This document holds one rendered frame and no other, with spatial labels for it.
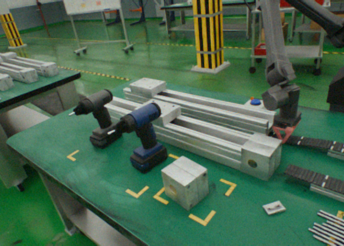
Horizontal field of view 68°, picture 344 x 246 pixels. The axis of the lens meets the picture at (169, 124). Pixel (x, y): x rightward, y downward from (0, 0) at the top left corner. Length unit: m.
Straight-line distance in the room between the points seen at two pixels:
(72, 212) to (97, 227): 0.21
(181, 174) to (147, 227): 0.17
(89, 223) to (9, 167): 0.96
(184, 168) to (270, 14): 0.65
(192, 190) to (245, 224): 0.16
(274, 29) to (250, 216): 0.64
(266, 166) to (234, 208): 0.16
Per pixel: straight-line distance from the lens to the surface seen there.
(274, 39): 1.00
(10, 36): 10.71
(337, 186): 0.83
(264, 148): 0.82
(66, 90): 2.36
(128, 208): 0.81
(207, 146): 0.89
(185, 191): 0.71
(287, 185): 0.85
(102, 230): 1.55
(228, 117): 1.05
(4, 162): 2.32
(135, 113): 0.82
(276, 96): 0.87
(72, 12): 6.98
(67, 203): 1.65
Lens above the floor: 1.35
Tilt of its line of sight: 29 degrees down
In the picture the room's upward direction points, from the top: 8 degrees counter-clockwise
